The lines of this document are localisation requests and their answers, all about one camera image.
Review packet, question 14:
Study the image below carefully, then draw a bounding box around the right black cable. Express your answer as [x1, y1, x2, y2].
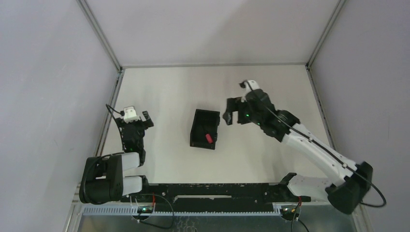
[243, 81, 387, 208]

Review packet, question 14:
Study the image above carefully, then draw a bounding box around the left black cable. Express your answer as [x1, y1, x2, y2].
[105, 103, 126, 129]

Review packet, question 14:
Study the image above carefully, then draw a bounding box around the aluminium frame rail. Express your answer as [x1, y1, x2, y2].
[76, 0, 126, 158]
[305, 0, 348, 148]
[122, 62, 306, 70]

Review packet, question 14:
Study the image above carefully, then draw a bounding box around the black cable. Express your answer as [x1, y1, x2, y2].
[243, 81, 387, 208]
[105, 103, 126, 129]

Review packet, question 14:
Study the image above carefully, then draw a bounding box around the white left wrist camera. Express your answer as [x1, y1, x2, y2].
[123, 106, 141, 123]

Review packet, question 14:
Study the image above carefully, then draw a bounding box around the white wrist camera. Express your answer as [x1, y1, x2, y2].
[123, 106, 141, 123]
[239, 80, 260, 97]

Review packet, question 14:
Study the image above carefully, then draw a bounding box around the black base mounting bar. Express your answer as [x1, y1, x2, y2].
[120, 183, 311, 214]

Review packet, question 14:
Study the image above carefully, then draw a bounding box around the aluminium frame rail right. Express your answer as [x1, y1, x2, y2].
[305, 0, 348, 148]

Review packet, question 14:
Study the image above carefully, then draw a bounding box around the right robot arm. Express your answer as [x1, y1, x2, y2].
[142, 87, 373, 215]

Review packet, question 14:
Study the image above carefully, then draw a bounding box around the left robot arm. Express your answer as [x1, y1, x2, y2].
[79, 111, 154, 205]

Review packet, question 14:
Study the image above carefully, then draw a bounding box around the black plastic bin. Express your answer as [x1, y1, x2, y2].
[190, 109, 220, 150]

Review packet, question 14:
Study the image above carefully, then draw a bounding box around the aluminium frame rail back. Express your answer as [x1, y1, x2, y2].
[122, 62, 306, 70]

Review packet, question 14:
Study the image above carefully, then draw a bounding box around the red handled screwdriver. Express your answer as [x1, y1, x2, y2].
[202, 125, 214, 144]

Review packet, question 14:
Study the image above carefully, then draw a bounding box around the white slotted cable duct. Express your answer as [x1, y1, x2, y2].
[81, 204, 282, 217]

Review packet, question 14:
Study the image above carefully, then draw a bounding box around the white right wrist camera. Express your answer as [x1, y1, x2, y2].
[239, 80, 260, 97]

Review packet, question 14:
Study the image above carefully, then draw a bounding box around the aluminium frame rail left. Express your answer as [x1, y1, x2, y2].
[76, 0, 126, 158]

